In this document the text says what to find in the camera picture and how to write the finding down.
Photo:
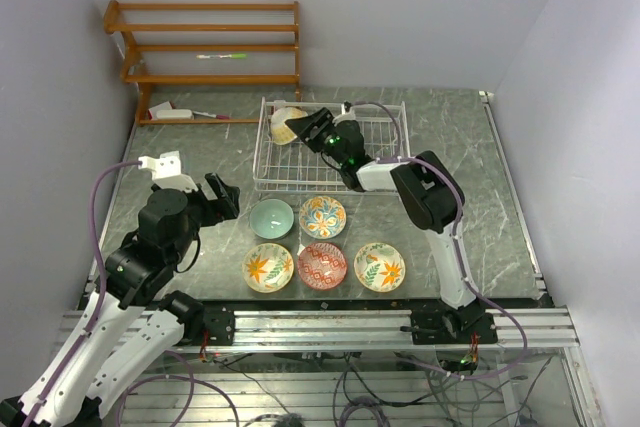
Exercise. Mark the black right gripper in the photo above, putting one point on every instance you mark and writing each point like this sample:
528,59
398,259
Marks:
306,129

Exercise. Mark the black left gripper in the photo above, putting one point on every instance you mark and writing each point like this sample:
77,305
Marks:
215,210

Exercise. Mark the yellow sun pattern bowl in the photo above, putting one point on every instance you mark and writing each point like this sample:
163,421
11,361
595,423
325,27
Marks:
281,134

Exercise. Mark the blue orange floral bowl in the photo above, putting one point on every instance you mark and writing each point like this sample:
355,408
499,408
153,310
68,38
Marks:
322,217

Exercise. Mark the red patterned bowl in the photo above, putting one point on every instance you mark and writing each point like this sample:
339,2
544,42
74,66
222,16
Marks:
322,266

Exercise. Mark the orange flower green leaf bowl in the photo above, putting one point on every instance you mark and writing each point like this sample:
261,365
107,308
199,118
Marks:
379,267

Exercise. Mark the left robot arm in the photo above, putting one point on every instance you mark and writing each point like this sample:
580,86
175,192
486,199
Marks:
95,366

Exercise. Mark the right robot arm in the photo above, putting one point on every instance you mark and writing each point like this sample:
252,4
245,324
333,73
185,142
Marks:
431,197

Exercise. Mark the wooden shelf rack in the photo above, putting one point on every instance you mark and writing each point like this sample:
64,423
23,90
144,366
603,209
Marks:
206,44

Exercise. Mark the teal striped bowl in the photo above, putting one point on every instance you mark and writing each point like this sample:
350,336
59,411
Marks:
271,219

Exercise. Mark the pink white pen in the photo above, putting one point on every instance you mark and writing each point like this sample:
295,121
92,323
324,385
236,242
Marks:
211,115

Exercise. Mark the white eraser block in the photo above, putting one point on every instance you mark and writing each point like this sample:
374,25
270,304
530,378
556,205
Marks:
174,114

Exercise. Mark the red white card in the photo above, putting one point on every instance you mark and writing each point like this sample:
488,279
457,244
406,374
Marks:
154,110

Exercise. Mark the green white pen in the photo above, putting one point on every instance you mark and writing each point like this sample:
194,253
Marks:
222,56

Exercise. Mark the white wire dish rack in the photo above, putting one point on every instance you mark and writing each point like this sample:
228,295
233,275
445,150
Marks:
294,168

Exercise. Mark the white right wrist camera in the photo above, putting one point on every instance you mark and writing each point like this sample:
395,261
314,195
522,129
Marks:
347,113

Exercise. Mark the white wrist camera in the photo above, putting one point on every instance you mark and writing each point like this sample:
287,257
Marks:
347,113
166,172

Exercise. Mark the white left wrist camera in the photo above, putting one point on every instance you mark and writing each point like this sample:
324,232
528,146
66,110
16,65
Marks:
166,172

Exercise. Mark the aluminium rail frame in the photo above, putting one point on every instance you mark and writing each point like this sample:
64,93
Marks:
332,362

